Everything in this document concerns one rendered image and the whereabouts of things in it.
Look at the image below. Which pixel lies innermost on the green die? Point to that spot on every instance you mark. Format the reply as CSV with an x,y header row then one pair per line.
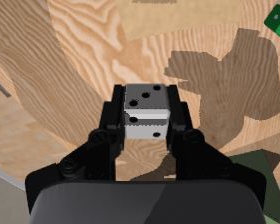
x,y
273,20

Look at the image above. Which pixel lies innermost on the beige flat mat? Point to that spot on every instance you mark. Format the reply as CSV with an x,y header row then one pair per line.
x,y
144,18

